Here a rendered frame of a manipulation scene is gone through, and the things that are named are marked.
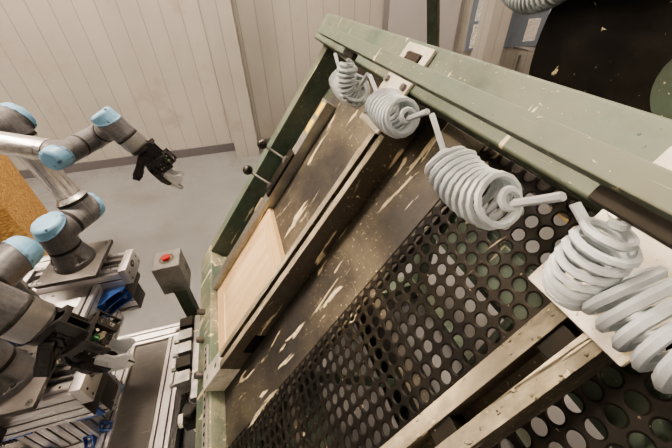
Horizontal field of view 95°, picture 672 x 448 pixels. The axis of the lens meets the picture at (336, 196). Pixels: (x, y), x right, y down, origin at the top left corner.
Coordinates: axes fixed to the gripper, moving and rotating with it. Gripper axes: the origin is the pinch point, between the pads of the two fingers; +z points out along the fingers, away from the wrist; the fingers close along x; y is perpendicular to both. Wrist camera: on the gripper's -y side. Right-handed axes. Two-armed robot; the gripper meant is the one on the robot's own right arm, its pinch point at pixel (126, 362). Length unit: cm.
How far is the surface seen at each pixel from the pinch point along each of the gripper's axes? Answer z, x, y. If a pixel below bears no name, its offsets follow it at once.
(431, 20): 4, 83, 125
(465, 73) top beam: -17, 1, 91
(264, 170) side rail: 17, 78, 32
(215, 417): 41.3, 0.8, -11.0
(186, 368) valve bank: 47, 28, -33
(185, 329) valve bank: 45, 45, -34
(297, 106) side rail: 1, 79, 60
